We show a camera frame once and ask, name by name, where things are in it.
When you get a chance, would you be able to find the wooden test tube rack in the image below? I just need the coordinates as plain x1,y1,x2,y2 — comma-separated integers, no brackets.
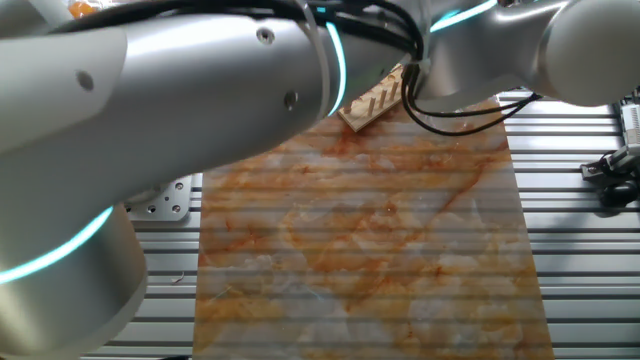
338,63,407,134

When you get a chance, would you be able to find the orange marble pattern mat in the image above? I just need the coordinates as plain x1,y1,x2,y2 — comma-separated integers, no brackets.
192,94,555,360

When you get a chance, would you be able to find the orange fruit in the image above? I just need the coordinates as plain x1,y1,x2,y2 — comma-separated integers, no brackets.
68,0,97,19

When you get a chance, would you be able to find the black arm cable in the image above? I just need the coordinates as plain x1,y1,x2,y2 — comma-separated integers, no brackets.
49,0,544,137

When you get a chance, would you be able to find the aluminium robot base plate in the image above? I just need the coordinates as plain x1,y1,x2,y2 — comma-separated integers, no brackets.
123,173,195,223

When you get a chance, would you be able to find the black camera clamp mount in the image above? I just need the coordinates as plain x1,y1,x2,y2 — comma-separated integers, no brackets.
579,144,640,207

